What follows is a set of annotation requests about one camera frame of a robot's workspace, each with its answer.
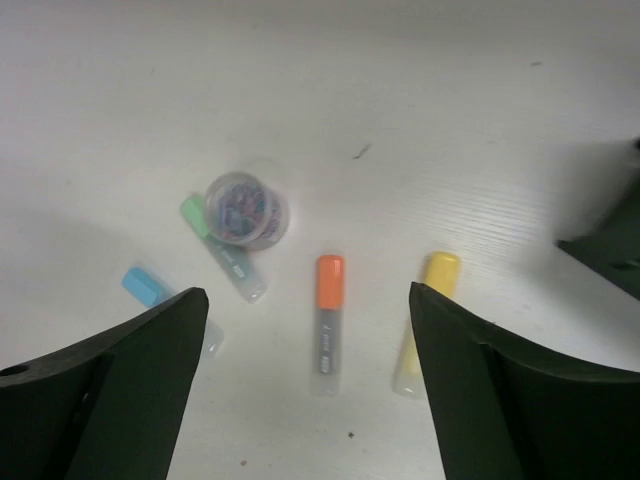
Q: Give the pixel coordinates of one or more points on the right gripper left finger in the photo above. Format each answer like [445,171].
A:
[107,407]

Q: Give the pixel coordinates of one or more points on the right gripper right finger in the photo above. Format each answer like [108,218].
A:
[505,407]

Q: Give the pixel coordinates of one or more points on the yellow highlighter pen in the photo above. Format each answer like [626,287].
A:
[440,276]

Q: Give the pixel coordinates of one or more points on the clear jar of paper clips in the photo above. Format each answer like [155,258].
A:
[245,212]

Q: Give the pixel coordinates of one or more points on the blue highlighter pen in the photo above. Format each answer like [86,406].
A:
[150,291]

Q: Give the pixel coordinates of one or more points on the green highlighter pen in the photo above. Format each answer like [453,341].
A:
[234,261]

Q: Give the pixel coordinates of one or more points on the black two-compartment organizer box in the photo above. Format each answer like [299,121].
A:
[611,249]

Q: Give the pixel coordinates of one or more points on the orange highlighter pen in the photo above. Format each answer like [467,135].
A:
[328,321]

